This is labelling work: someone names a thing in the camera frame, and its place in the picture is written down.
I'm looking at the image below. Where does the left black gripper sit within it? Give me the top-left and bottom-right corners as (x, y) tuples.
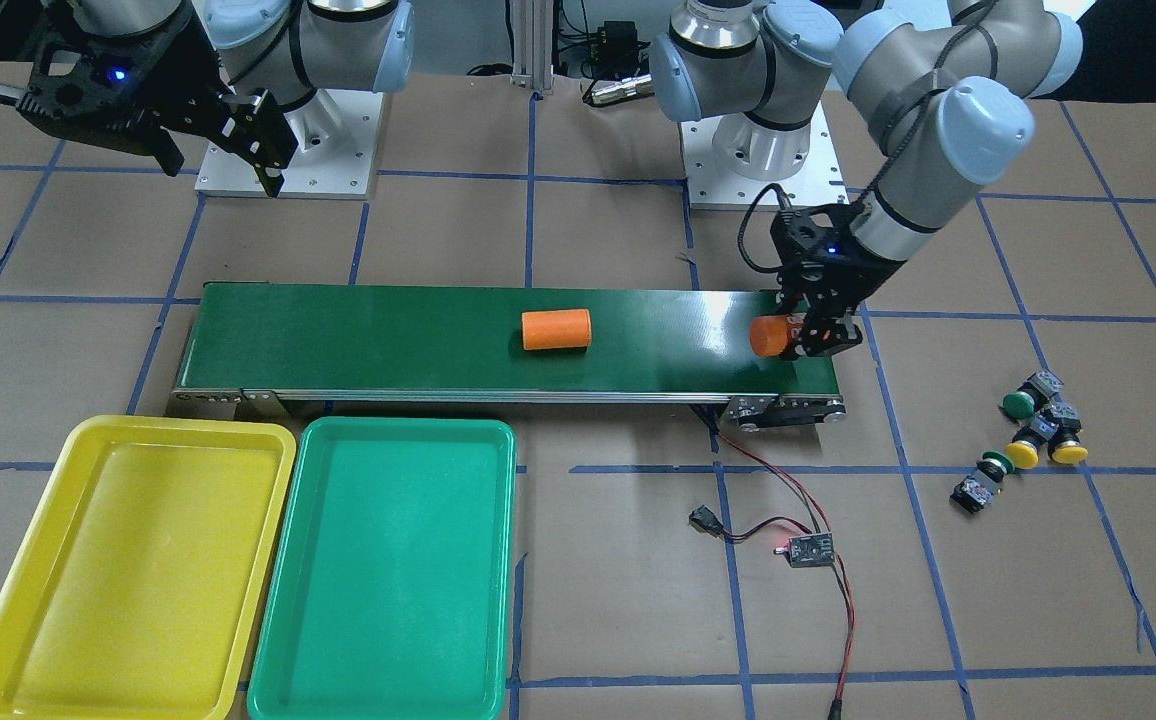
(770, 202), (903, 361)

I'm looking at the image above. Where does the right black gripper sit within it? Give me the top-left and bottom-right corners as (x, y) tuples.
(0, 10), (299, 199)

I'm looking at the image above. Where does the orange cylinder marked 4680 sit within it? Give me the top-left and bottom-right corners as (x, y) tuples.
(748, 313), (805, 357)

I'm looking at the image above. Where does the green push button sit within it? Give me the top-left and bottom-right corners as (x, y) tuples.
(1000, 370), (1064, 421)
(949, 451), (1016, 514)

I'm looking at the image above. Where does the plain orange cylinder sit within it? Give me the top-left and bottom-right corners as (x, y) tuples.
(520, 307), (593, 352)

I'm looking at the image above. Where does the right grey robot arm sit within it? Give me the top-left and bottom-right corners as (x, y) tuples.
(0, 1), (414, 199)

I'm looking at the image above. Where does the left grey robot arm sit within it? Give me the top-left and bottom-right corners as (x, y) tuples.
(649, 1), (1084, 359)

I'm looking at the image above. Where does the small controller circuit board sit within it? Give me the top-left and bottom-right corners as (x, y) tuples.
(776, 532), (837, 567)

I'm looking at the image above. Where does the green conveyor belt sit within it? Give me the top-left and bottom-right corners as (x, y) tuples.
(172, 282), (846, 429)

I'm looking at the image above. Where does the yellow plastic tray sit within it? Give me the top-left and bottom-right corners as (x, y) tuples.
(0, 415), (296, 719)

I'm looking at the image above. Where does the green plastic tray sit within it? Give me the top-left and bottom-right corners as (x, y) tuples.
(246, 416), (517, 719)

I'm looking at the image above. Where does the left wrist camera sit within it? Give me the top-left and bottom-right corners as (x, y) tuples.
(770, 205), (858, 294)

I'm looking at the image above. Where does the red black power cable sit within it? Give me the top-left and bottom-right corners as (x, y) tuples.
(690, 420), (857, 720)

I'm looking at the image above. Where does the aluminium frame post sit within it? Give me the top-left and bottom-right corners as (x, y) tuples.
(507, 0), (558, 96)

